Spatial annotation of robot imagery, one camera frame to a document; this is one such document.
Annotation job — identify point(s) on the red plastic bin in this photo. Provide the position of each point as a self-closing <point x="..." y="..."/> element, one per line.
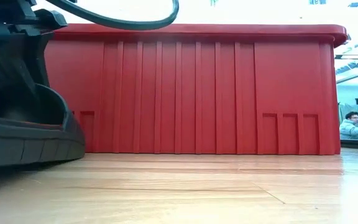
<point x="197" y="93"/>

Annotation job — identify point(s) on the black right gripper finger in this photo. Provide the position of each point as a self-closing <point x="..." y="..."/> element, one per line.
<point x="14" y="62"/>

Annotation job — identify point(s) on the black rubber slide sandal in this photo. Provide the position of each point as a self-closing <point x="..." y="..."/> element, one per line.
<point x="26" y="149"/>

